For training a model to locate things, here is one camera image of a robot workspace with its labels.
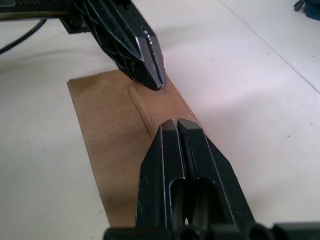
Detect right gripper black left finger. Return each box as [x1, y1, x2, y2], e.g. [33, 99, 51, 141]
[136, 119, 187, 228]

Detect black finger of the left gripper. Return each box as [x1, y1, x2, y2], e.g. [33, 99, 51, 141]
[126, 0, 168, 87]
[86, 0, 161, 92]

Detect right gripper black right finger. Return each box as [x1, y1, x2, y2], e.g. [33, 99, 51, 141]
[177, 117, 256, 227]

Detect small brown cardboard box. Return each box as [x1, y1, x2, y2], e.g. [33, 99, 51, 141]
[66, 69, 200, 228]

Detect dark blue bag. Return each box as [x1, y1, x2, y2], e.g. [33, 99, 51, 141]
[293, 0, 320, 20]

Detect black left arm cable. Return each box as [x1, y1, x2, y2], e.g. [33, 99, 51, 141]
[0, 18, 48, 55]

